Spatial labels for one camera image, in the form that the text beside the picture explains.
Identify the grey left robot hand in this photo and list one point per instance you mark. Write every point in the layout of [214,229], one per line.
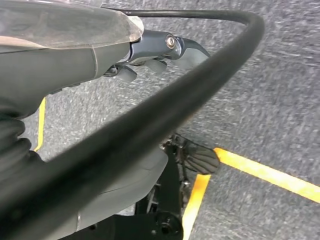
[50,66]

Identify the grey black robot leg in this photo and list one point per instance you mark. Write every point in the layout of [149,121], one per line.
[130,185]

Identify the black robot foot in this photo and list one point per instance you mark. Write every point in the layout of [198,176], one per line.
[200,159]

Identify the yellow floor tape outline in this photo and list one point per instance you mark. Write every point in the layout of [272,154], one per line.
[250,169]

